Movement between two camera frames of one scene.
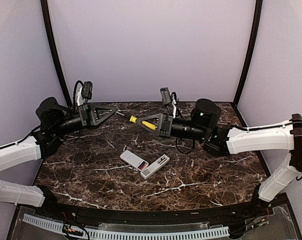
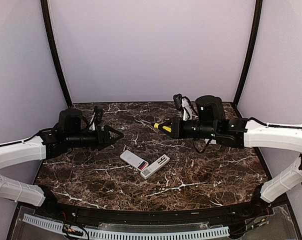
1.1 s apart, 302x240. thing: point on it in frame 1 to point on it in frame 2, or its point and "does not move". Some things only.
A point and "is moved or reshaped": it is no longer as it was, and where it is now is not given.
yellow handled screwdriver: x=133 y=119 is moved or reshaped
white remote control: x=155 y=166 does not move
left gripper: x=87 y=115 to x=102 y=143
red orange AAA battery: x=143 y=166 does not move
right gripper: x=166 y=132 to x=177 y=132
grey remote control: x=135 y=161 does not move
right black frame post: x=253 y=38 does not move
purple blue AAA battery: x=141 y=165 does not move
